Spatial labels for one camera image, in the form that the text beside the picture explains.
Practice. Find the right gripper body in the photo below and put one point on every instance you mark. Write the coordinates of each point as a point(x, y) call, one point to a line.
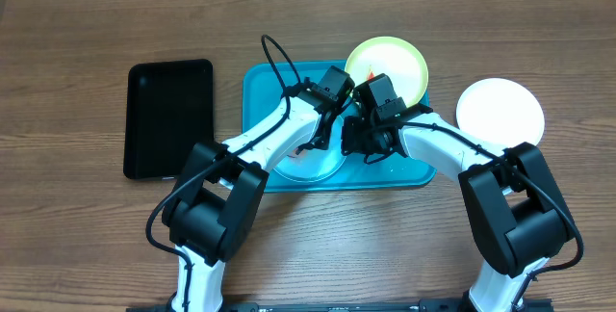
point(360, 139)

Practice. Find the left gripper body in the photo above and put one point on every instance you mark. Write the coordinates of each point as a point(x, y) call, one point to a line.
point(321, 141)

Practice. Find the light blue plate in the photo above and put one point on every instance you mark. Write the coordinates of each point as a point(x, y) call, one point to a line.
point(309, 166)

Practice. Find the yellow-green plate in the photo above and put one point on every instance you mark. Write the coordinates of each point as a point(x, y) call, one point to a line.
point(401, 61)

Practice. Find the white plate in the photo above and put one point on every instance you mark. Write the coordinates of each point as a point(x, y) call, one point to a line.
point(498, 110)

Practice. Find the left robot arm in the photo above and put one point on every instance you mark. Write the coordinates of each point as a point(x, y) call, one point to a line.
point(214, 202)

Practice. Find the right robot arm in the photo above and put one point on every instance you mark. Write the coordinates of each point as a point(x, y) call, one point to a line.
point(518, 216)

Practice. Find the teal serving tray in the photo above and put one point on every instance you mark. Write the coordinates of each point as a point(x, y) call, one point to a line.
point(261, 95)

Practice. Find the black rectangular tray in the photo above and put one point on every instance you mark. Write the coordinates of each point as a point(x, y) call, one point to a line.
point(170, 108)

